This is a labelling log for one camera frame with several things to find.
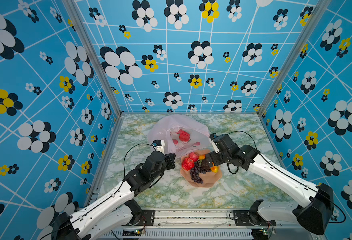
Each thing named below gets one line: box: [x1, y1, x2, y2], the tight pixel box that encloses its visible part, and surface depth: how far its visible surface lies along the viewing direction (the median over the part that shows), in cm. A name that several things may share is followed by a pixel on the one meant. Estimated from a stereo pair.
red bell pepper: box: [175, 129, 190, 142], surface depth 104 cm
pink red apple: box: [189, 151, 199, 162], surface depth 89 cm
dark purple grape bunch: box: [189, 161, 212, 184], surface depth 86 cm
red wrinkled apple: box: [181, 156, 195, 171], surface depth 86 cm
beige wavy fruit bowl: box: [180, 149, 223, 188], surface depth 87 cm
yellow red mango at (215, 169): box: [210, 165, 219, 173], surface depth 85 cm
